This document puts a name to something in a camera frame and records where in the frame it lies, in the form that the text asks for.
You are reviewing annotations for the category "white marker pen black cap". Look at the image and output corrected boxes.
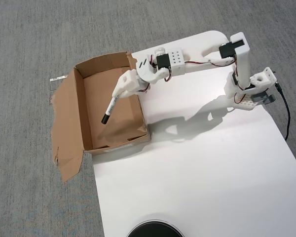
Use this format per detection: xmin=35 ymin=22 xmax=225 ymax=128
xmin=101 ymin=95 xmax=121 ymax=125

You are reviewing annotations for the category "black power cable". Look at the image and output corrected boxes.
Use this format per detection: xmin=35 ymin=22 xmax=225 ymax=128
xmin=275 ymin=82 xmax=291 ymax=141

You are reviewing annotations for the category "open brown cardboard box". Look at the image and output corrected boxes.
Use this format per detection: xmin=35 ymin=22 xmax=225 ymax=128
xmin=50 ymin=51 xmax=151 ymax=183

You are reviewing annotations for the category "white slotted gripper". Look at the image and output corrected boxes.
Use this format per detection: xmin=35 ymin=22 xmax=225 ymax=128
xmin=112 ymin=54 xmax=173 ymax=98

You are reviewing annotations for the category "black round disc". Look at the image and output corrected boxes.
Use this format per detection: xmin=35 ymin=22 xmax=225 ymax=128
xmin=126 ymin=213 xmax=185 ymax=237

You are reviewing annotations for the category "grey table clamp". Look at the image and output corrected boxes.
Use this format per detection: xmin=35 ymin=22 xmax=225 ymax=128
xmin=252 ymin=91 xmax=276 ymax=106

